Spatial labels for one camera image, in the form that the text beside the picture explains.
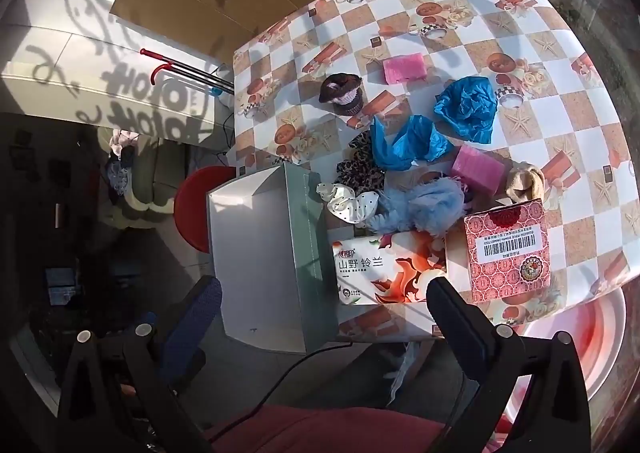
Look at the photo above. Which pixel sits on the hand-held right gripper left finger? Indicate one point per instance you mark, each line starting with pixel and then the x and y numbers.
pixel 202 318

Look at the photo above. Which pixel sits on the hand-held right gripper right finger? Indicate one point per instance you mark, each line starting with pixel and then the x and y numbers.
pixel 442 300

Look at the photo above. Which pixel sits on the white cardboard box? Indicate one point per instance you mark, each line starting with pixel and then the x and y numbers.
pixel 260 258

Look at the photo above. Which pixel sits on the pink foam sponge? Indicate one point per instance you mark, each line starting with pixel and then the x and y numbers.
pixel 477 168
pixel 405 68

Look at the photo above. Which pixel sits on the beige scrunchie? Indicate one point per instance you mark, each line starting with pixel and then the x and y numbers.
pixel 525 183

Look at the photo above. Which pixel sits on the leopard print scrunchie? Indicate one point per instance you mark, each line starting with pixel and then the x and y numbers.
pixel 357 173

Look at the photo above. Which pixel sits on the floral tissue pack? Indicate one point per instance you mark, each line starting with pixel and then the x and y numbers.
pixel 385 268

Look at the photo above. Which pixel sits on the red patterned box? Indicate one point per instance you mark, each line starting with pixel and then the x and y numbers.
pixel 500 253

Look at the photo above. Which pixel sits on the blue fluffy scrunchie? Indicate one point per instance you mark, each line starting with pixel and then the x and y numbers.
pixel 425 205

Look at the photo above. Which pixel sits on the red round stool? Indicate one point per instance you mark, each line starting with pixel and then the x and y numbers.
pixel 192 208

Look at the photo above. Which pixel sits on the white polka dot scrunchie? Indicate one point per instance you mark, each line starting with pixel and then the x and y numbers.
pixel 350 203

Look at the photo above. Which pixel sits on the blue screen device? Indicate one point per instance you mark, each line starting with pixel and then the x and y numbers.
pixel 60 285

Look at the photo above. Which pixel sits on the grey-green sofa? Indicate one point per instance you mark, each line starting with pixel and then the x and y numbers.
pixel 150 168

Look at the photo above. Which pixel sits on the pink plastic basin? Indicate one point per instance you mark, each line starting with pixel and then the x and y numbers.
pixel 600 333

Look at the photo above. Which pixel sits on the blue plastic bag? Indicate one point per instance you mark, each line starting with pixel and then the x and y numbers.
pixel 410 143
pixel 465 108

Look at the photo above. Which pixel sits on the person's maroon pants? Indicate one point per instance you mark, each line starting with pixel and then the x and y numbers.
pixel 325 433

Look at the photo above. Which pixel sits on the clothes on sofa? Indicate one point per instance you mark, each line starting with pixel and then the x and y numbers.
pixel 120 163

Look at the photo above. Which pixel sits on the plastic bottle blue cap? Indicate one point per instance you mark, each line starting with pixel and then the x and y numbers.
pixel 216 89

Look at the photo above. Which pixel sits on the dark brown scrunchie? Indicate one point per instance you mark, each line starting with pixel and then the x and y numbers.
pixel 342 90

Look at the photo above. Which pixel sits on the checkered printed tablecloth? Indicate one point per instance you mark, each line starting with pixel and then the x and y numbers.
pixel 575 108

